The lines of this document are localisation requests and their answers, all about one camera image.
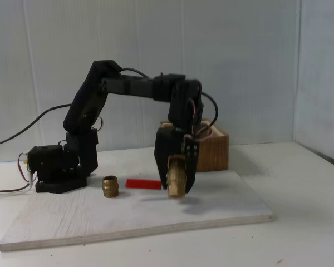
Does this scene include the brass ball valve red handle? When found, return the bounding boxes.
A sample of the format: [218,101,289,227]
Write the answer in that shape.
[125,155,188,199]

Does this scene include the slatted wooden box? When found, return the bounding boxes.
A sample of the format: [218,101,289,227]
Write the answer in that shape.
[160,118,229,172]

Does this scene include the brass threaded pipe nipple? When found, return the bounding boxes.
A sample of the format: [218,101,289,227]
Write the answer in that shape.
[101,175,121,199]

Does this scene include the white painted plywood board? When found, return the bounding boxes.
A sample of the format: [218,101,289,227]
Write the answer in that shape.
[0,169,276,253]

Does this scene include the red brown servo wires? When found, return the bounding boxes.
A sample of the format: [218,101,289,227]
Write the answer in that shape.
[183,97,214,142]

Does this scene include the black camera cable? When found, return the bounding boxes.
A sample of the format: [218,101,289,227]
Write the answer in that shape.
[119,67,219,127]

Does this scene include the black power cable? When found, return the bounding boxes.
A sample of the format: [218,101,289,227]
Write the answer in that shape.
[0,103,73,150]

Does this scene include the red and white base wires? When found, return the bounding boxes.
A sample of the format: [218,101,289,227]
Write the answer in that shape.
[0,151,36,200]

